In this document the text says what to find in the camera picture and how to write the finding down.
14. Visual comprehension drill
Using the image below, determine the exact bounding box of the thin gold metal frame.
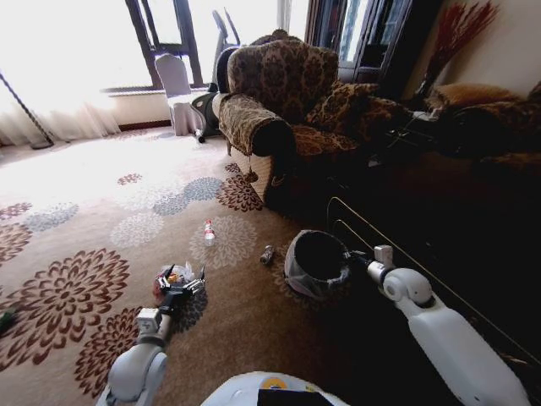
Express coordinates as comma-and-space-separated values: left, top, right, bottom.
325, 195, 541, 370

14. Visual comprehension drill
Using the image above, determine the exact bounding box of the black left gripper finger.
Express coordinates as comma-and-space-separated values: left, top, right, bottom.
156, 264, 177, 292
183, 265, 208, 297

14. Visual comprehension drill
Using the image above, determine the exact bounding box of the floor lamp stand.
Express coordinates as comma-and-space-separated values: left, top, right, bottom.
0, 70, 57, 151

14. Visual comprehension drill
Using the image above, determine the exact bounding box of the green trash piece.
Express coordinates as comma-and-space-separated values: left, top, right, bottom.
0, 310, 19, 336

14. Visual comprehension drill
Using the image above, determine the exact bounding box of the white sheer curtain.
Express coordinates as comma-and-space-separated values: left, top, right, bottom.
0, 99, 124, 147

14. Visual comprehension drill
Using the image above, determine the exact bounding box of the brown patterned armchair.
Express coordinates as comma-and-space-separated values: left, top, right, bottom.
216, 28, 409, 215

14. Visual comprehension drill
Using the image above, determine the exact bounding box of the black trash bin with liner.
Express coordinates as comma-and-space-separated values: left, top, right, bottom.
283, 229, 352, 299

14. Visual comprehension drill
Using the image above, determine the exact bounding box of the exercise machine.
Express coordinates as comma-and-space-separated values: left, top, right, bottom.
189, 8, 243, 145

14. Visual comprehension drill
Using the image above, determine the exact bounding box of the brown patterned sofa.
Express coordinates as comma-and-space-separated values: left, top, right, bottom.
424, 81, 541, 173

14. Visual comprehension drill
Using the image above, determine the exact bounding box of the brown patterned cushion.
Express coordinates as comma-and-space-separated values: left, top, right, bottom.
304, 81, 382, 137

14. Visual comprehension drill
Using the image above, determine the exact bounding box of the white robot front shell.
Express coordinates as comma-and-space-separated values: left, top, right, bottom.
198, 370, 352, 406

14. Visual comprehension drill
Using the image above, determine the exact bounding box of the crumpled plastic wrapper trash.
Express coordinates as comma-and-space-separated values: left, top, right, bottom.
152, 261, 200, 306

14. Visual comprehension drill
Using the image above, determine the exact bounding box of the dark wooden cabinet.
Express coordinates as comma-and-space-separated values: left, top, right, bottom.
303, 0, 445, 101

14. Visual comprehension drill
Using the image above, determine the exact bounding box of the red dried plant bunch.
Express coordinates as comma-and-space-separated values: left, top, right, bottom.
416, 0, 500, 101

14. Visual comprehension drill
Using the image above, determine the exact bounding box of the dark window frame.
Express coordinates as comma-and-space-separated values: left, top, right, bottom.
123, 0, 205, 91

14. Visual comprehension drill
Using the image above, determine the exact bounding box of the white covered chair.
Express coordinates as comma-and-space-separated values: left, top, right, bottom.
153, 53, 205, 138

